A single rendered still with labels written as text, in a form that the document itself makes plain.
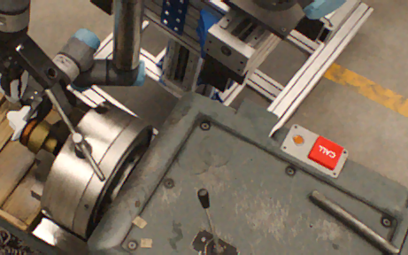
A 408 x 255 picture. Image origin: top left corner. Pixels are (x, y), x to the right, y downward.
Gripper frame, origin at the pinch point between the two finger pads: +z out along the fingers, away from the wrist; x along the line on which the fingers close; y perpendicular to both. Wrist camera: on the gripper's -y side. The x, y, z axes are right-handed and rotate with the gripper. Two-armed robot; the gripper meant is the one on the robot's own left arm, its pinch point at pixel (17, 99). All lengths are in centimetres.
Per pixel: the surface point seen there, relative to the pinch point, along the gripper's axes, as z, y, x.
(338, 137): 102, -78, -143
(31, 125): 18.5, 2.0, -8.6
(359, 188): 1, -70, -24
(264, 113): 0, -45, -29
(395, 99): 94, -93, -176
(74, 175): 11.4, -16.6, 2.2
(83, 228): 22.2, -22.8, 6.4
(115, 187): 14.3, -24.7, -2.3
